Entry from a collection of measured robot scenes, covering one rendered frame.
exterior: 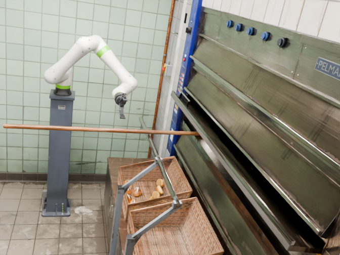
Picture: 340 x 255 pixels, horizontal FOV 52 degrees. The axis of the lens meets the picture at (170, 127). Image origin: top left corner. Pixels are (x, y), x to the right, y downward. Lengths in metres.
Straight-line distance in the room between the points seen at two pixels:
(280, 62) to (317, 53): 0.26
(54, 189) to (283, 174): 2.38
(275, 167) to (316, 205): 0.30
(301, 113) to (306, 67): 0.20
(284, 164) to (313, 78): 0.40
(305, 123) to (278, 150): 0.25
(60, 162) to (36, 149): 0.68
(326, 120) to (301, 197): 0.33
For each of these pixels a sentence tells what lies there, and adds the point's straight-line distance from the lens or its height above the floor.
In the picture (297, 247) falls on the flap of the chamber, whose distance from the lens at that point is 1.41.
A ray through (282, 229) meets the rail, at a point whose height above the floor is 1.43.
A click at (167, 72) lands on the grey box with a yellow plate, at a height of 1.45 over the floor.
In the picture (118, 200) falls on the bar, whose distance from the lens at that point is 2.36.
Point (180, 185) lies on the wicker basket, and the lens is 2.80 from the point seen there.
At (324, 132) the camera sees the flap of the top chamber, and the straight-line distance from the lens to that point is 1.44.
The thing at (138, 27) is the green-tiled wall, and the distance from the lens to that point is 3.61.
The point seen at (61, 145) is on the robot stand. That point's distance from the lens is 3.27.
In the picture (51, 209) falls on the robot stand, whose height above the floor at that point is 0.05.
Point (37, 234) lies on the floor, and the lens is 3.44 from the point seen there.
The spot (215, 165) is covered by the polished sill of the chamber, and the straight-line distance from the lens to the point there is 2.30.
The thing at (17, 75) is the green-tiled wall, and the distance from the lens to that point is 3.72.
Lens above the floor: 2.19
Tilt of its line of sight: 21 degrees down
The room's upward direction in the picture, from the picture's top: 10 degrees clockwise
